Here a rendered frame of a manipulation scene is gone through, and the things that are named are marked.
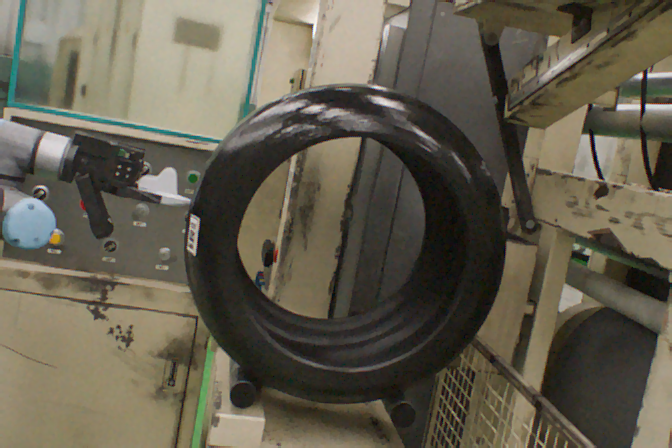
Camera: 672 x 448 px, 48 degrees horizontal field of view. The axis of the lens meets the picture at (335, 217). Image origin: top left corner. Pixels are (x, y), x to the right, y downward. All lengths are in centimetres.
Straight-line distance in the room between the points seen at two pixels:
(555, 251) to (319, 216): 52
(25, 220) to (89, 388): 86
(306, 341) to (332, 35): 63
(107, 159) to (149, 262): 68
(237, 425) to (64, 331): 74
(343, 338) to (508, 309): 37
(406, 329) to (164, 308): 65
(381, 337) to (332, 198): 31
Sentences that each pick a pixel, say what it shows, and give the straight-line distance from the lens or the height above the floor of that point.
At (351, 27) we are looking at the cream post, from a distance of 160.
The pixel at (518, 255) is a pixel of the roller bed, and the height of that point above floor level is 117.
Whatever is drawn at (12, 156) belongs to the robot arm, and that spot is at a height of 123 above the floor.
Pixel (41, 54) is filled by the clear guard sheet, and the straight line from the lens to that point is 190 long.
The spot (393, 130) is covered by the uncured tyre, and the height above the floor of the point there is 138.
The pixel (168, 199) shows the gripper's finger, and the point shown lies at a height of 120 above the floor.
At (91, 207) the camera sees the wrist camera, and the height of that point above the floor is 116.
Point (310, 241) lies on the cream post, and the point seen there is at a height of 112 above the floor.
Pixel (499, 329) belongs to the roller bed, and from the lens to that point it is 168.
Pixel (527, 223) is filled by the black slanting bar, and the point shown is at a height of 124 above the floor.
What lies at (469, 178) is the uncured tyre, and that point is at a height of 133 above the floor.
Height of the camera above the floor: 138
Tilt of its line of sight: 7 degrees down
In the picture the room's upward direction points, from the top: 11 degrees clockwise
